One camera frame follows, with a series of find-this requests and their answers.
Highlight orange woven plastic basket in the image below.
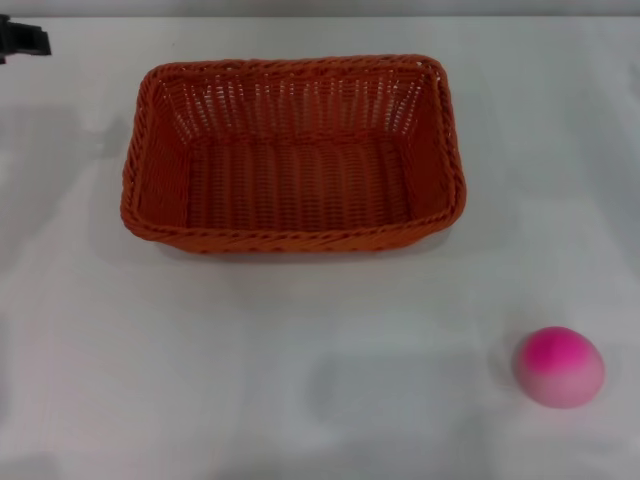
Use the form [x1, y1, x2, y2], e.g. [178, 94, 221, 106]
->
[118, 53, 469, 256]

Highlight pink peach toy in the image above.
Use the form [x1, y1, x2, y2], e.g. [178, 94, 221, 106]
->
[513, 326, 606, 409]

